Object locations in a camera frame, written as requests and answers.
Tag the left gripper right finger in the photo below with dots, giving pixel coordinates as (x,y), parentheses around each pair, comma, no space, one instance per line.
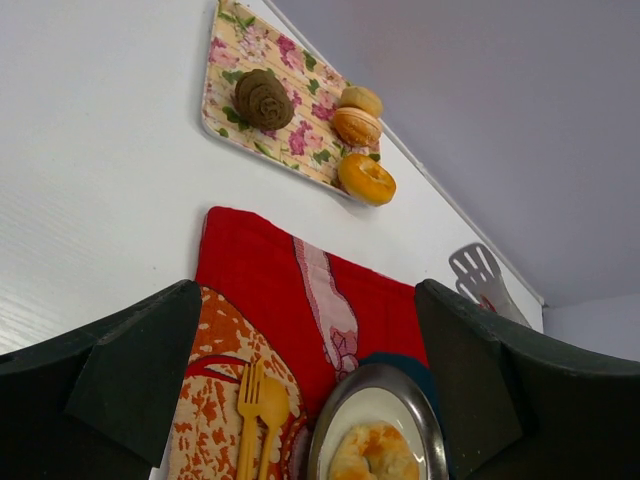
(518,404)

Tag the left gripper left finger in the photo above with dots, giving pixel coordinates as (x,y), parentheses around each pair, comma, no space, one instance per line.
(98,401)

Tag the metal tongs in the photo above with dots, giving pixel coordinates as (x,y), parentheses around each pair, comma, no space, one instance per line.
(479,279)

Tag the striped twisted bread roll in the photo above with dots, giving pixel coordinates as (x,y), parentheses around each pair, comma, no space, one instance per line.
(373,451)

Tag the orange ring bagel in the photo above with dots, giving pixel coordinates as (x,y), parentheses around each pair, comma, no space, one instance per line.
(364,179)

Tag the brown chocolate bread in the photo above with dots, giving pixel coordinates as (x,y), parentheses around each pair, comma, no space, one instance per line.
(262,100)

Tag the round metal plate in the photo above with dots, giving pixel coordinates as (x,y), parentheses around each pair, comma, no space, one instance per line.
(379,393)

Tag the yellow plastic fork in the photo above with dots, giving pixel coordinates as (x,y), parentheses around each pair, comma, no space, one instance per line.
(248,407)

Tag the yellow plastic spoon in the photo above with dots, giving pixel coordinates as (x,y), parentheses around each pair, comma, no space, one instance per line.
(274,410)

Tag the red patterned cloth mat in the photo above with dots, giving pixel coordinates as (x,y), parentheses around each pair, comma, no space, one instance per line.
(309,316)

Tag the flat tan bun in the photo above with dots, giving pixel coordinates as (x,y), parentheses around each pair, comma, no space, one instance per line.
(356,127)

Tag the pale round bun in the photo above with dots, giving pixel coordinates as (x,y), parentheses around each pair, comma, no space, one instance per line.
(362,98)

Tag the floral serving tray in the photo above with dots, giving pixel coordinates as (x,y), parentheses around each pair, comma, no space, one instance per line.
(309,145)

